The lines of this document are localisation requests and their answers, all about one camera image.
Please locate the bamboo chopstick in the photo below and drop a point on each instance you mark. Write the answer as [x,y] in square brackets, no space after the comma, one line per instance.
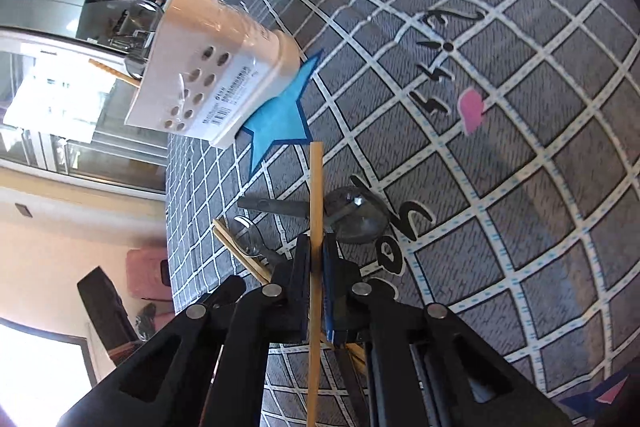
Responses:
[263,275]
[114,72]

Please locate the white utensil holder caddy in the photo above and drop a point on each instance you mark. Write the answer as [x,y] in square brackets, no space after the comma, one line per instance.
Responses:
[211,65]

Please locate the grey grid star tablecloth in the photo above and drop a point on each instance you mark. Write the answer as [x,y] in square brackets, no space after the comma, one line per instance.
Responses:
[503,138]

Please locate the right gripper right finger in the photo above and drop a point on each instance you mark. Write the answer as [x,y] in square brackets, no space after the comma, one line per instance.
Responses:
[425,366]

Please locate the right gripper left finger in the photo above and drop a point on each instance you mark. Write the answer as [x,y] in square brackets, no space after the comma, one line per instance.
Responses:
[207,366]

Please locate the bamboo chopstick angled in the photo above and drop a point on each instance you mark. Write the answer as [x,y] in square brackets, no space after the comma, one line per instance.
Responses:
[315,296]

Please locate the pink plastic stool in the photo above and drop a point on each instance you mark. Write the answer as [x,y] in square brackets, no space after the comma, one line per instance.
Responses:
[147,274]

